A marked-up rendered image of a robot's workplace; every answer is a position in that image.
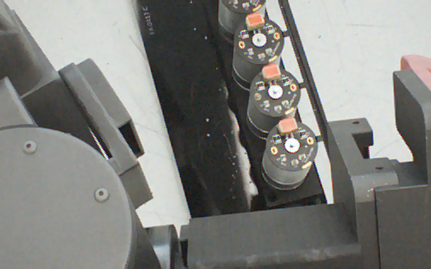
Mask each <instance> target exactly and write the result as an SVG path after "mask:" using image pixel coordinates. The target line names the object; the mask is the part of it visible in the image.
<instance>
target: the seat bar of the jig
mask: <svg viewBox="0 0 431 269"><path fill-rule="evenodd" d="M204 4H205V9H206V12H207V14H208V17H209V19H210V26H211V29H212V31H213V33H214V37H215V43H216V46H217V48H218V51H219V55H220V58H221V62H222V65H223V67H224V72H225V74H226V78H227V81H228V87H229V88H230V92H231V94H232V97H233V103H234V106H235V108H236V111H237V116H238V120H239V122H240V125H241V128H242V133H243V135H244V139H245V142H246V147H247V149H248V152H249V154H250V161H251V163H252V166H253V169H254V170H255V174H256V180H257V183H258V185H259V188H260V193H261V197H262V199H263V202H264V206H265V210H271V209H276V208H277V207H279V206H283V207H284V206H287V205H289V204H293V203H299V202H301V201H305V200H306V199H307V198H309V197H310V198H316V197H319V196H320V194H321V193H322V190H321V188H320V185H319V179H318V176H317V175H316V172H315V170H314V165H313V163H312V164H311V166H310V170H309V171H308V173H307V176H306V179H305V180H304V182H303V183H302V184H301V185H300V186H298V187H297V188H296V189H291V190H287V191H284V190H279V189H277V188H273V187H272V186H270V185H269V184H268V183H267V182H266V181H265V180H264V177H263V175H262V174H261V161H262V159H263V156H264V151H265V147H266V142H267V140H264V139H260V138H258V137H256V136H255V135H254V134H252V133H251V132H250V129H249V128H248V126H247V124H246V113H247V108H248V105H249V100H250V91H247V90H245V89H242V88H240V87H239V86H238V84H237V83H236V82H235V81H234V79H233V74H232V71H233V50H234V43H230V42H228V41H227V40H226V39H225V38H224V37H223V36H222V35H221V34H220V33H219V28H218V21H219V0H204Z"/></svg>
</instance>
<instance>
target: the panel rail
mask: <svg viewBox="0 0 431 269"><path fill-rule="evenodd" d="M278 2H279V8H280V10H281V13H282V15H283V18H284V23H285V26H286V28H287V31H282V34H284V37H290V41H291V44H292V48H293V51H294V53H295V56H296V62H297V65H298V66H299V69H300V71H301V74H302V79H303V82H302V83H300V87H301V89H304V88H306V91H307V95H308V97H309V99H310V104H311V107H312V109H313V113H314V116H315V120H316V122H317V124H318V126H319V133H320V135H317V136H316V137H315V138H316V139H317V140H316V142H317V141H318V143H319V142H321V141H323V142H324V147H325V150H326V153H327V156H328V157H329V141H328V132H327V123H328V120H327V118H326V115H325V112H324V107H323V106H322V103H321V101H320V98H319V93H318V90H317V88H316V85H315V81H314V78H313V74H312V73H311V68H310V65H309V64H308V61H307V57H306V52H305V50H304V48H303V46H302V40H301V37H300V35H299V32H298V30H297V26H296V23H295V20H294V17H293V13H292V10H291V8H290V5H289V2H288V0H278ZM329 161H330V158H329Z"/></svg>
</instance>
